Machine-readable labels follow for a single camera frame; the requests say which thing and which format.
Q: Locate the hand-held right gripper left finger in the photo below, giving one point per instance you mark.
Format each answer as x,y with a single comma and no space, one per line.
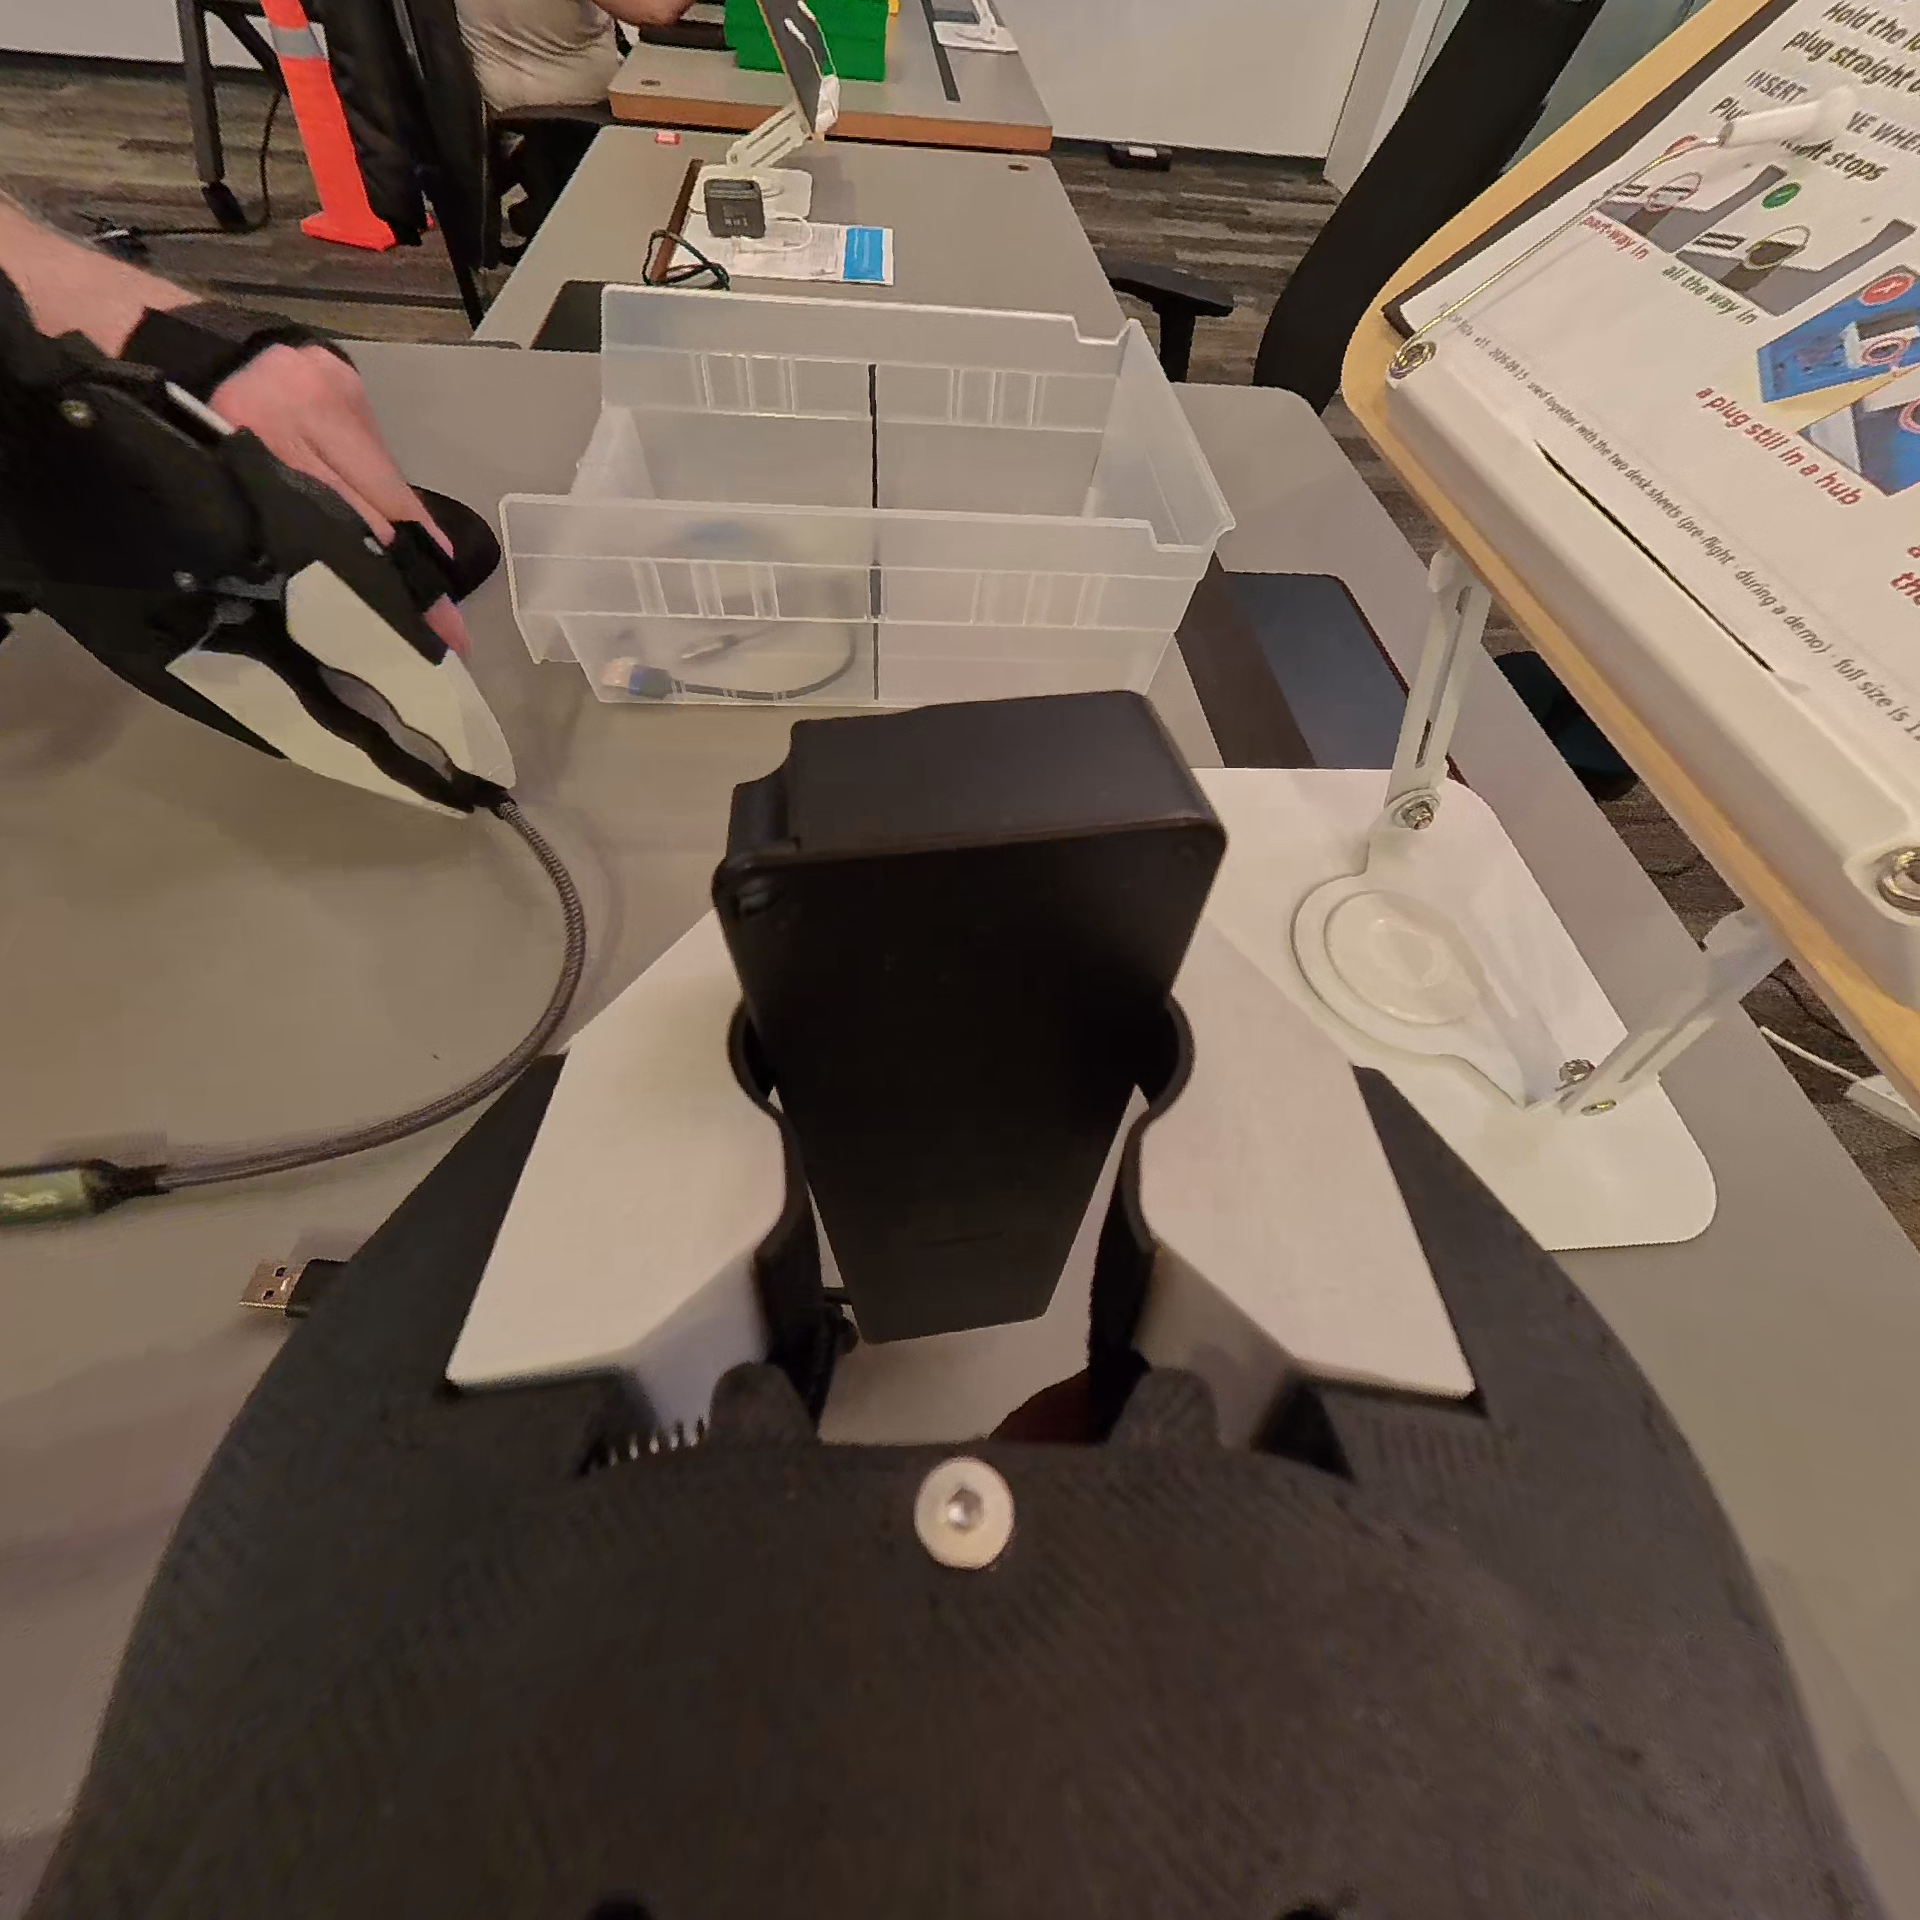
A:
616,1262

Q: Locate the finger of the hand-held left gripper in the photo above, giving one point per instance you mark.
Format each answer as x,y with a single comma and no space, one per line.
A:
408,675
318,735

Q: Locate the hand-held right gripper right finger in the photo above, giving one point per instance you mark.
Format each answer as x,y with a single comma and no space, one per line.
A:
1305,1262

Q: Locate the black multi-port hub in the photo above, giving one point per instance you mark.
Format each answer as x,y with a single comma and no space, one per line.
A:
963,990

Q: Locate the clear plastic storage bin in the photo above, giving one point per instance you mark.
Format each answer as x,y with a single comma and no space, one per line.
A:
1052,511

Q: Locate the person's left hand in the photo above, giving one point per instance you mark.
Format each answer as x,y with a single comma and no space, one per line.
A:
332,422

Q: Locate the black rounded pad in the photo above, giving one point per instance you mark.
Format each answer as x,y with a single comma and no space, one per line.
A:
458,540

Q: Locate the orange traffic cone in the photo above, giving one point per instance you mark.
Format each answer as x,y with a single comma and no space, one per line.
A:
324,136

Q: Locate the small dark device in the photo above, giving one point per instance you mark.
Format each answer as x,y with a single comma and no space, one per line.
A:
734,207

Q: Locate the white leaflet blue print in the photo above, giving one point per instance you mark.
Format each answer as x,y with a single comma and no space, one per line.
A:
826,254

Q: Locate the green plastic bin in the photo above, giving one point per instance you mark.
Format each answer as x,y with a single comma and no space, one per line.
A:
826,37

